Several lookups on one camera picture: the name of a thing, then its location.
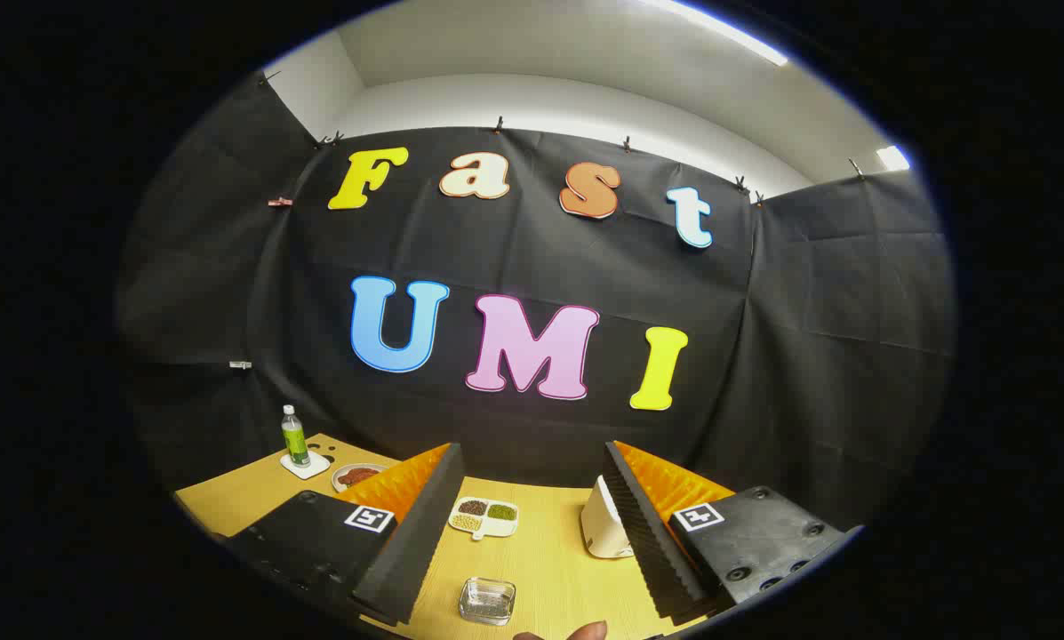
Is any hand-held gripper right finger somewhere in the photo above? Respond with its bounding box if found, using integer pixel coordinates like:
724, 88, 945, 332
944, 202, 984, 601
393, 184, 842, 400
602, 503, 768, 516
603, 440, 861, 623

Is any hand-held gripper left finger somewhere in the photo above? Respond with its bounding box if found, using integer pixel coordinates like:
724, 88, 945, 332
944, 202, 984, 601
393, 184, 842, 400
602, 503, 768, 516
225, 442, 466, 628

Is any white toaster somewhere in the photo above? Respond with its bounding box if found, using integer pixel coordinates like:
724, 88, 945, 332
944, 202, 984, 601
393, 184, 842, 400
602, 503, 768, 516
580, 475, 635, 559

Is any white divided tray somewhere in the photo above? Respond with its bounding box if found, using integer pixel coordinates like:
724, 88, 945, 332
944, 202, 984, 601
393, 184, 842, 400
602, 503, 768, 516
447, 496, 520, 541

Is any round plate with food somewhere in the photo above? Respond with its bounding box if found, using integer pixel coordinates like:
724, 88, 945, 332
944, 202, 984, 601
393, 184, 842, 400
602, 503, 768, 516
332, 462, 390, 493

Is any white square coaster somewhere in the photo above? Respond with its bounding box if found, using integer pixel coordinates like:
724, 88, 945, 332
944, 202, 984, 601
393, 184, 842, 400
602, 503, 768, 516
280, 450, 332, 481

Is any green drink bottle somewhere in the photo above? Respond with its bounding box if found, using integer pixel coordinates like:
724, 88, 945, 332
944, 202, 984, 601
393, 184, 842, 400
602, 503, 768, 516
281, 405, 311, 468

